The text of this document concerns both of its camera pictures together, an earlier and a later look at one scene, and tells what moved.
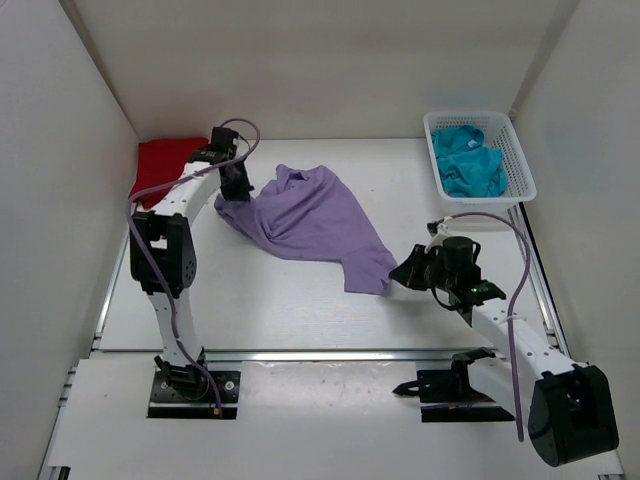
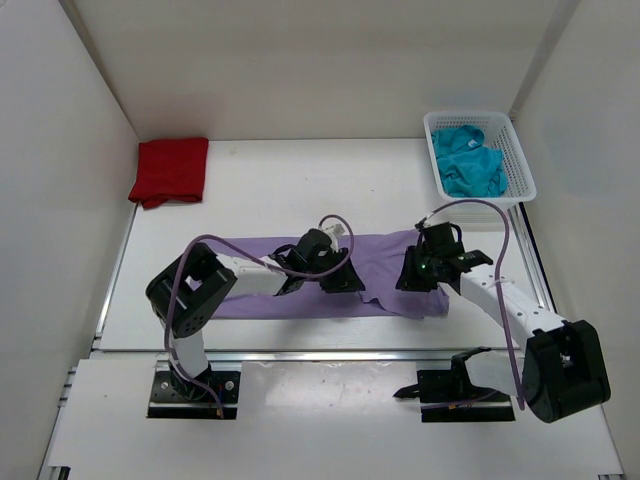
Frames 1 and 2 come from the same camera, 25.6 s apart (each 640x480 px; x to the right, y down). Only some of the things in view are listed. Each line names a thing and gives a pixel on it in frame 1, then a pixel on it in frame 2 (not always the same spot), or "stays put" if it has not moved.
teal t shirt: x=468 y=168 stays put
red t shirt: x=161 y=162 stays put
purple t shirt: x=309 y=216 to x=375 y=261
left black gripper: x=243 y=192 to x=348 y=281
